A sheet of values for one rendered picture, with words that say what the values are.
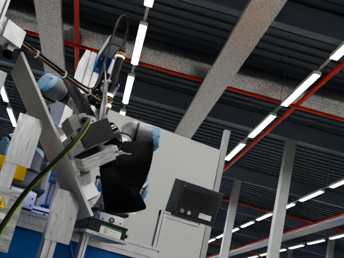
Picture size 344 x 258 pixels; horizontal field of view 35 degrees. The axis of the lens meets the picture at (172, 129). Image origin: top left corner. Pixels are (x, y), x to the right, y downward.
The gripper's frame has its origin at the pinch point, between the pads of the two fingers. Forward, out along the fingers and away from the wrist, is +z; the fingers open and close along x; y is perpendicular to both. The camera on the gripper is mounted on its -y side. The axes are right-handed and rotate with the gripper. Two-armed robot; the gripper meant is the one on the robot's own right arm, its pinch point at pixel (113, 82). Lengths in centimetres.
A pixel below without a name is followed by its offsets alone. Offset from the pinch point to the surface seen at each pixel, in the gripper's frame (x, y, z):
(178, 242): -159, 35, -155
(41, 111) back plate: 32.4, 30.7, 13.5
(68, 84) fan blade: 20.6, 10.1, 0.0
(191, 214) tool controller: -73, 41, -22
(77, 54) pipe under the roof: -235, -368, -770
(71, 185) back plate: 12, 55, 15
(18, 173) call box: 19, 47, -37
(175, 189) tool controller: -62, 30, -27
